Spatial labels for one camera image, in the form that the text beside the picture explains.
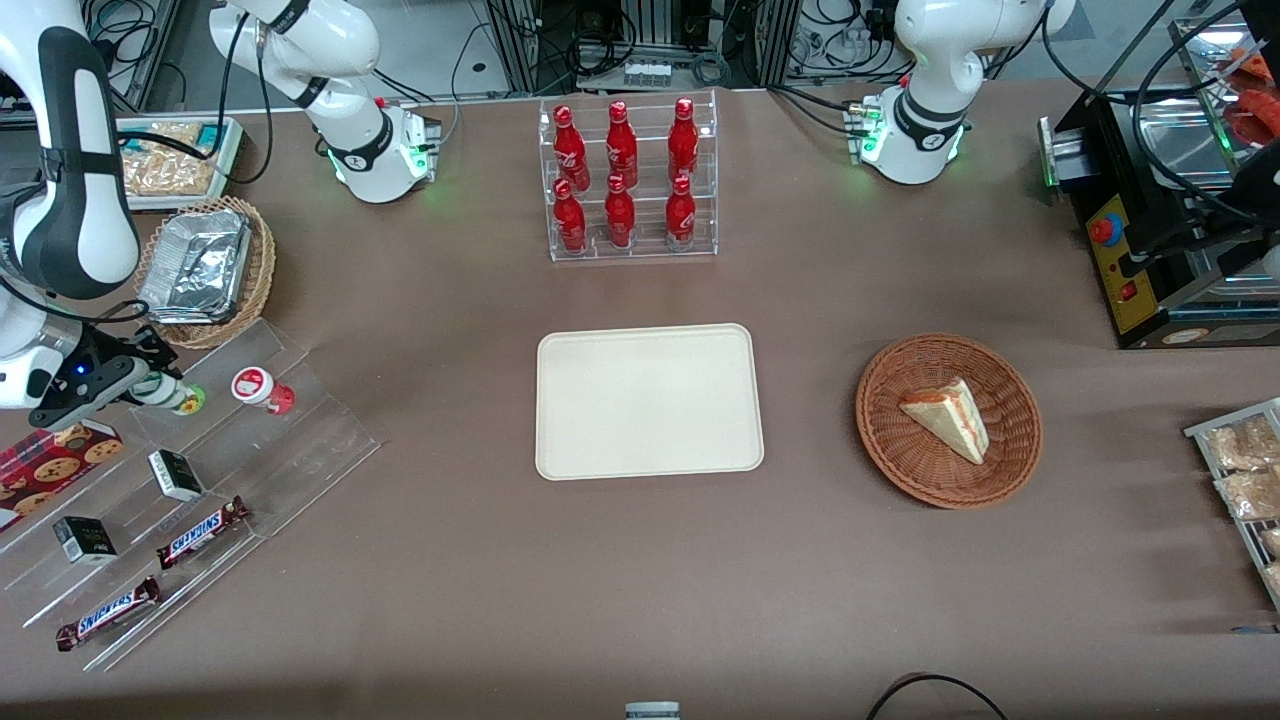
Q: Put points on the small grey device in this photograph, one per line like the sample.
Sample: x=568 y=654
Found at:
x=652 y=711

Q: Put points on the beige plastic tray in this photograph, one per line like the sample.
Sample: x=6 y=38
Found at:
x=650 y=400

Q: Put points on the white power strip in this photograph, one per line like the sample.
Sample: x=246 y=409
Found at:
x=647 y=74

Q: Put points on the green gum bottle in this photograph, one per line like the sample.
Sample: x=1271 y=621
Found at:
x=185 y=398

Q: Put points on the wrapped triangle sandwich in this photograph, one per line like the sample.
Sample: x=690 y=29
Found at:
x=950 y=415

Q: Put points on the clear acrylic bottle rack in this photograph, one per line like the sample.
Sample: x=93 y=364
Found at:
x=650 y=240

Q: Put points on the small clear cracker bag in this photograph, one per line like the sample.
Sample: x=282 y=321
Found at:
x=172 y=136

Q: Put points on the teal snack packet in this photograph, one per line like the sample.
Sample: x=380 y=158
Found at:
x=213 y=135

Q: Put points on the round brown wicker basket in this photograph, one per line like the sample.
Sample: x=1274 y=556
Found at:
x=900 y=460

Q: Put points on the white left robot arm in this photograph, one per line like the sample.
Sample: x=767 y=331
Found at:
x=935 y=50

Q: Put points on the black machine with yellow panel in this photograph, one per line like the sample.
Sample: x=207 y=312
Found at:
x=1110 y=270

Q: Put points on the small black box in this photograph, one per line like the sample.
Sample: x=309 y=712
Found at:
x=176 y=476
x=85 y=540

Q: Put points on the metal equipment rack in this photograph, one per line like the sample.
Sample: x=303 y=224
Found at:
x=640 y=20

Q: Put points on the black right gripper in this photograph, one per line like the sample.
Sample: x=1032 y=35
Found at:
x=112 y=352

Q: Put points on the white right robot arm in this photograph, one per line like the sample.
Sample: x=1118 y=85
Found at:
x=340 y=40

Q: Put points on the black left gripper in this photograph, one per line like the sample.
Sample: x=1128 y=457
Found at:
x=1258 y=186

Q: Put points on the red cookie box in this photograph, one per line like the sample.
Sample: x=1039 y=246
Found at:
x=50 y=470

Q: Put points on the white plastic snack bin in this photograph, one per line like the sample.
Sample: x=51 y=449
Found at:
x=236 y=150

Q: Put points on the stacked aluminium foil trays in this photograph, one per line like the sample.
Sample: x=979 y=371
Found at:
x=195 y=265

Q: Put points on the large clear cracker bag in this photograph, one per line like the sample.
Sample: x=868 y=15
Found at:
x=175 y=172

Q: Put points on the light oval wicker basket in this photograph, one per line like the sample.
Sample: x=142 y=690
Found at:
x=262 y=260

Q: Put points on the clear nut snack bag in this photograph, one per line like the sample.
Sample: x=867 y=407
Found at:
x=1250 y=495
x=1270 y=542
x=1240 y=445

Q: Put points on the dark bar-shaped wrist camera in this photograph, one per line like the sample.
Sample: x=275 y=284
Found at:
x=90 y=400

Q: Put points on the brown Snickers bar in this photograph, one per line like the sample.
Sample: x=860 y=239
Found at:
x=200 y=533
x=108 y=614

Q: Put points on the red gum bottle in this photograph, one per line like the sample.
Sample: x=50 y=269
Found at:
x=255 y=387

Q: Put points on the red cola bottle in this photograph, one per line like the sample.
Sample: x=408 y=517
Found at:
x=570 y=150
x=570 y=220
x=683 y=145
x=621 y=150
x=680 y=215
x=619 y=215

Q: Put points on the clear acrylic stepped stand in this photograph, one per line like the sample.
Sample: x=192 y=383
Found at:
x=300 y=450

